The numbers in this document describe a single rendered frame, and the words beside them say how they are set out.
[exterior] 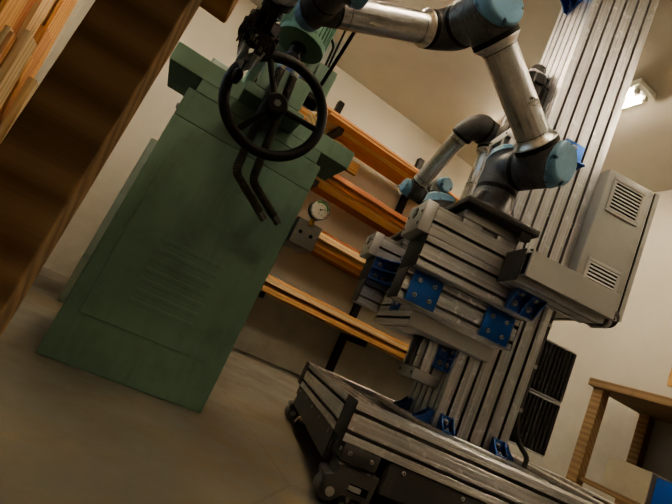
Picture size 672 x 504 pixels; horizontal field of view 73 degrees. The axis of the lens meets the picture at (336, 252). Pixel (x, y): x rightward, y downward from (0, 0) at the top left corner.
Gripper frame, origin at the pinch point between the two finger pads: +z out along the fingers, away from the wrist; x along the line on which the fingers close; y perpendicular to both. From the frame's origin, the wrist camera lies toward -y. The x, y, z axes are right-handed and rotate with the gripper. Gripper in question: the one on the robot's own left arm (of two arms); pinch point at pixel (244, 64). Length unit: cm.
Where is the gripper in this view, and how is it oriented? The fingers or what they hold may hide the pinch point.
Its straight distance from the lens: 120.3
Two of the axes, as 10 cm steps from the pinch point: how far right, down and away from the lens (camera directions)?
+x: 8.3, 4.5, 3.2
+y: -1.7, 7.6, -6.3
